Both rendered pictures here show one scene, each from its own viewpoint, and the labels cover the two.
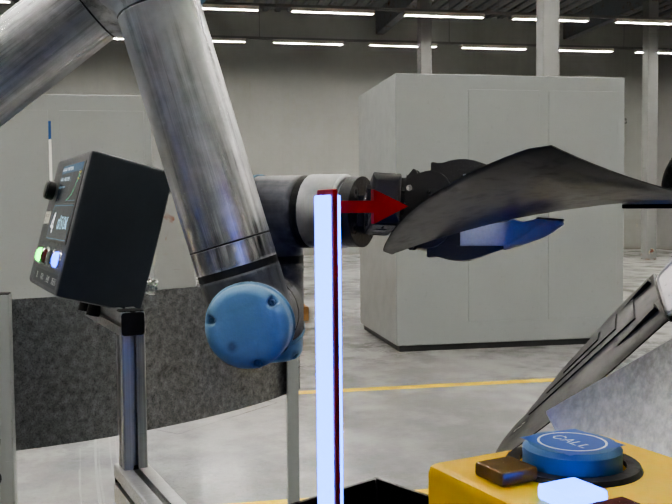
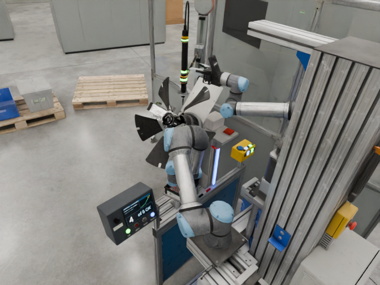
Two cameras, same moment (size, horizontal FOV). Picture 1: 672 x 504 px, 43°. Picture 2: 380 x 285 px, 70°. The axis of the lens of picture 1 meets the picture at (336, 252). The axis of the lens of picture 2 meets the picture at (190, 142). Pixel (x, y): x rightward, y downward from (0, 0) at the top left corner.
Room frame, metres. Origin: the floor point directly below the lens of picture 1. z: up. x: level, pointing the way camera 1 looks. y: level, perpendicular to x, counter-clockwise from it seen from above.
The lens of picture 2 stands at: (1.20, 1.26, 2.27)
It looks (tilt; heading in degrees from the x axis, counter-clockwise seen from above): 37 degrees down; 251
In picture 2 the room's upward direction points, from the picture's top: 3 degrees clockwise
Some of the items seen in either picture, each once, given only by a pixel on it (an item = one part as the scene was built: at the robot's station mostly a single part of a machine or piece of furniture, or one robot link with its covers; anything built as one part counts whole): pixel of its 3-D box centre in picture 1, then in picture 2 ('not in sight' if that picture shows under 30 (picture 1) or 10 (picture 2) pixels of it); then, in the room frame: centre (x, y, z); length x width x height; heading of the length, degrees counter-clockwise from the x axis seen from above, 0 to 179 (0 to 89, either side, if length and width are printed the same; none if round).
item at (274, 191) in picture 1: (266, 214); (172, 165); (0.89, 0.07, 1.17); 0.11 x 0.08 x 0.09; 64
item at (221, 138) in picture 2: not in sight; (215, 130); (0.29, -0.66, 0.85); 0.36 x 0.24 x 0.03; 117
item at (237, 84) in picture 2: not in sight; (237, 83); (0.50, 0.00, 1.64); 0.11 x 0.08 x 0.09; 127
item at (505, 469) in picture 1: (506, 471); not in sight; (0.33, -0.07, 1.08); 0.02 x 0.02 x 0.01; 27
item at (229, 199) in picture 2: not in sight; (201, 227); (0.66, 0.06, 0.45); 0.82 x 0.02 x 0.66; 27
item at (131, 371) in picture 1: (131, 388); (156, 216); (1.04, 0.26, 0.96); 0.03 x 0.03 x 0.20; 27
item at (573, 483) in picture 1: (572, 494); not in sight; (0.30, -0.08, 1.08); 0.02 x 0.02 x 0.01; 27
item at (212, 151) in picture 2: not in sight; (211, 165); (0.29, -0.66, 0.42); 0.04 x 0.04 x 0.83; 27
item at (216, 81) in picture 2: not in sight; (213, 76); (0.60, -0.13, 1.63); 0.12 x 0.08 x 0.09; 127
